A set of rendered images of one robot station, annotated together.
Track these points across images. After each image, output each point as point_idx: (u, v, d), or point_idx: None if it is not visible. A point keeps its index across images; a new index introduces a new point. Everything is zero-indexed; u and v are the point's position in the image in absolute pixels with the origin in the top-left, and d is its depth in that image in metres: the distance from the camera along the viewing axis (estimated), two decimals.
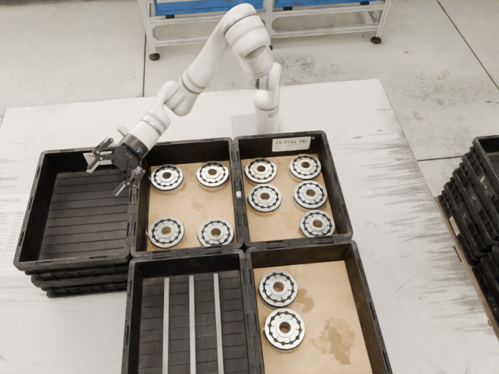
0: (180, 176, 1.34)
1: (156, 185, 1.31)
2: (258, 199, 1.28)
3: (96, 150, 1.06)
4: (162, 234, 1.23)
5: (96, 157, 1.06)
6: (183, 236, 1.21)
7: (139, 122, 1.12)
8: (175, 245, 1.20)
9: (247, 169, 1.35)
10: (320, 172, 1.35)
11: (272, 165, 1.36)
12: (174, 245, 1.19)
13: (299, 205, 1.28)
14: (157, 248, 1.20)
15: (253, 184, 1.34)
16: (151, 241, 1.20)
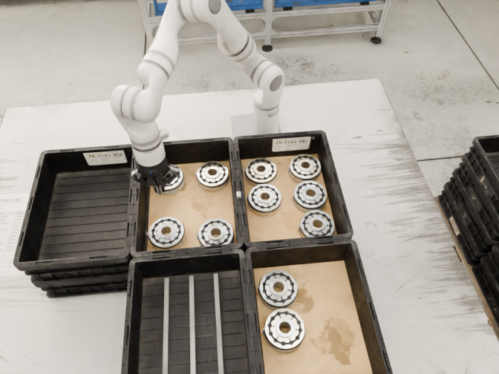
0: (180, 176, 1.34)
1: None
2: (258, 199, 1.28)
3: (145, 185, 1.13)
4: (162, 234, 1.24)
5: (152, 185, 1.14)
6: (183, 236, 1.21)
7: (132, 147, 1.01)
8: (175, 245, 1.20)
9: (247, 169, 1.35)
10: (320, 172, 1.35)
11: (272, 165, 1.36)
12: (174, 245, 1.20)
13: (299, 205, 1.28)
14: (157, 248, 1.20)
15: (253, 184, 1.34)
16: (151, 241, 1.20)
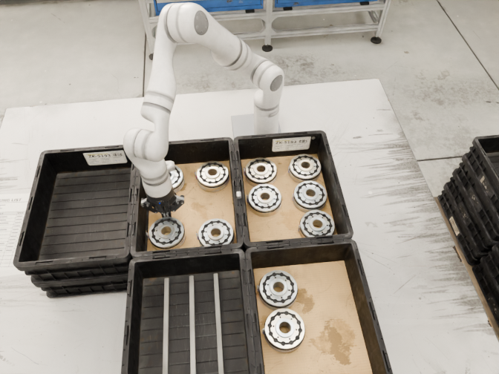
0: (180, 176, 1.34)
1: None
2: (258, 199, 1.28)
3: (154, 213, 1.22)
4: (162, 234, 1.24)
5: (160, 212, 1.23)
6: (183, 236, 1.21)
7: (142, 180, 1.10)
8: (175, 245, 1.20)
9: (247, 169, 1.35)
10: (320, 172, 1.35)
11: (272, 165, 1.36)
12: (174, 245, 1.20)
13: (299, 205, 1.28)
14: (157, 248, 1.20)
15: (253, 184, 1.34)
16: (151, 241, 1.20)
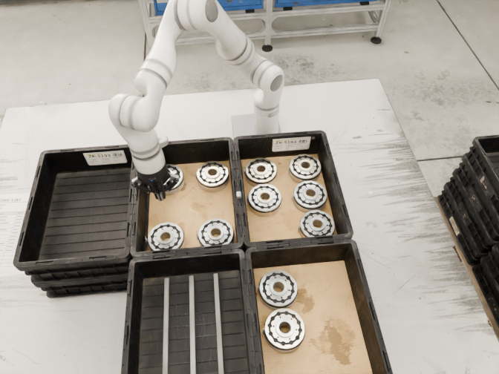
0: (180, 176, 1.34)
1: None
2: (258, 199, 1.28)
3: (146, 193, 1.12)
4: (162, 240, 1.22)
5: (153, 192, 1.13)
6: (182, 242, 1.20)
7: (131, 155, 1.00)
8: None
9: (247, 169, 1.35)
10: (320, 172, 1.35)
11: (272, 165, 1.36)
12: None
13: (299, 205, 1.28)
14: None
15: (253, 184, 1.34)
16: (150, 247, 1.19)
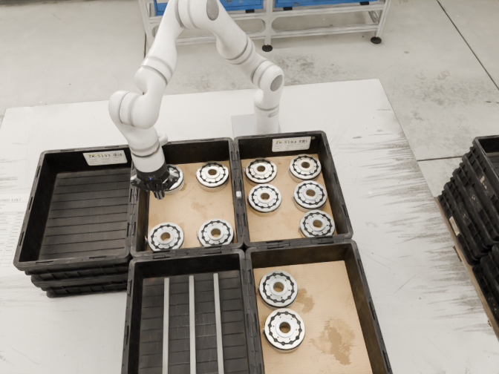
0: (180, 176, 1.34)
1: None
2: (258, 199, 1.28)
3: (145, 191, 1.12)
4: (162, 240, 1.22)
5: (151, 191, 1.13)
6: (182, 242, 1.20)
7: (131, 152, 1.00)
8: None
9: (247, 169, 1.35)
10: (320, 172, 1.35)
11: (272, 165, 1.36)
12: None
13: (299, 205, 1.28)
14: None
15: (253, 184, 1.34)
16: (150, 247, 1.19)
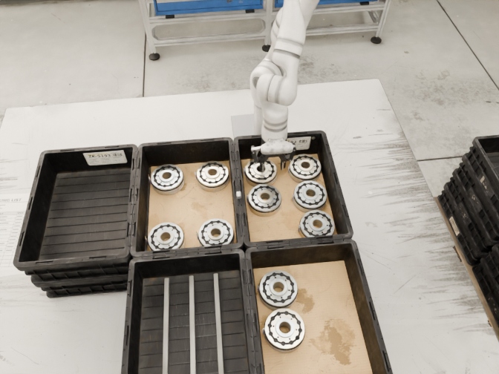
0: (180, 176, 1.34)
1: (156, 185, 1.31)
2: (258, 199, 1.28)
3: None
4: (162, 240, 1.22)
5: (286, 157, 1.32)
6: (182, 242, 1.20)
7: None
8: None
9: (247, 169, 1.35)
10: (320, 172, 1.35)
11: (272, 165, 1.36)
12: None
13: (299, 205, 1.28)
14: None
15: (253, 184, 1.34)
16: (150, 247, 1.19)
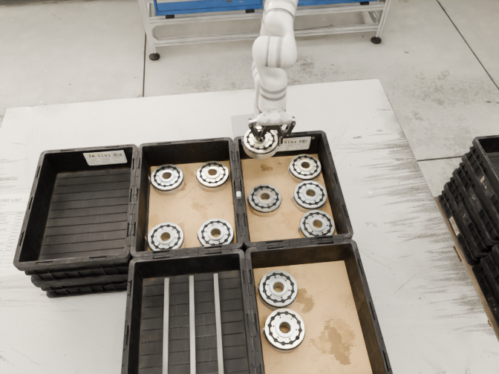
0: (180, 176, 1.34)
1: (156, 185, 1.31)
2: (258, 199, 1.28)
3: (288, 129, 1.22)
4: (162, 240, 1.22)
5: (283, 133, 1.23)
6: (182, 242, 1.20)
7: None
8: None
9: (246, 139, 1.24)
10: (320, 172, 1.35)
11: (273, 135, 1.25)
12: None
13: (299, 205, 1.28)
14: None
15: (252, 154, 1.22)
16: (150, 247, 1.19)
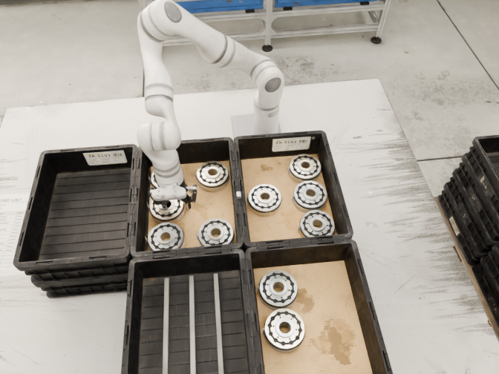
0: None
1: (156, 185, 1.31)
2: (258, 199, 1.28)
3: None
4: (162, 240, 1.22)
5: (190, 198, 1.26)
6: (182, 242, 1.20)
7: (180, 166, 1.13)
8: None
9: (151, 205, 1.27)
10: (320, 172, 1.35)
11: (180, 200, 1.28)
12: None
13: (299, 205, 1.28)
14: None
15: (157, 221, 1.26)
16: (150, 247, 1.19)
